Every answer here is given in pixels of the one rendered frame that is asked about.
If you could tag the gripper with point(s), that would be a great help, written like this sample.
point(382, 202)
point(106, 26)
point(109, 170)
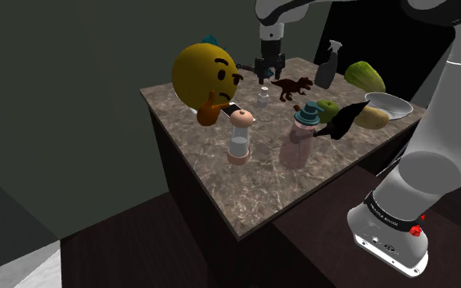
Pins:
point(271, 50)

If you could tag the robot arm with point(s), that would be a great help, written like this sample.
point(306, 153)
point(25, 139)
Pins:
point(445, 131)

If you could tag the brown dinosaur toy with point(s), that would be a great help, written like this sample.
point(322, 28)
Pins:
point(290, 85)

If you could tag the small clear bottle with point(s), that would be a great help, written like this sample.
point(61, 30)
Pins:
point(263, 99)

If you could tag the dark thin tool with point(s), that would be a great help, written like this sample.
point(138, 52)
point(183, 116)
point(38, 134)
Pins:
point(244, 66)

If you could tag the grey spray bottle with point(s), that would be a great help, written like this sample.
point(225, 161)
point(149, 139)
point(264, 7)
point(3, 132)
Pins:
point(326, 73)

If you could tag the yellow thinking face figure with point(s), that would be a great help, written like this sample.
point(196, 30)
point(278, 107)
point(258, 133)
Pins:
point(202, 76)

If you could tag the teal spiky thing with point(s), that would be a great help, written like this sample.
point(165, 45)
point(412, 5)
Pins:
point(211, 40)

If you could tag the green apple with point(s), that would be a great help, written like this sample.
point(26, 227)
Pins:
point(330, 109)

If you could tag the peach salt grinder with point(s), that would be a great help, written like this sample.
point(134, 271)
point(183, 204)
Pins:
point(239, 145)

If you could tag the pink soap dispenser teal pump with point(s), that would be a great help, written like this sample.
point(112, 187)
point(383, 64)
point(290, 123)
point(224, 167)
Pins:
point(298, 147)

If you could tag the black pointed thing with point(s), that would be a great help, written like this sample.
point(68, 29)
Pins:
point(344, 119)

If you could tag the green ridged vegetable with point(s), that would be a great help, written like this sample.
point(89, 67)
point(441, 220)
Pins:
point(364, 76)

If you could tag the dark cabinet with marble top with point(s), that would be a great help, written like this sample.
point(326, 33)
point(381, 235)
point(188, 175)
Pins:
point(254, 179)

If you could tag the yellow potato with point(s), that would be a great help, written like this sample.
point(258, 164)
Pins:
point(371, 118)

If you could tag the white bowl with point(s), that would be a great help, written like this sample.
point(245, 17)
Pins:
point(389, 105)

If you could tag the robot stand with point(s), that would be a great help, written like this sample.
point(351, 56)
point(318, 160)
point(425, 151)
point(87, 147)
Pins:
point(326, 255)

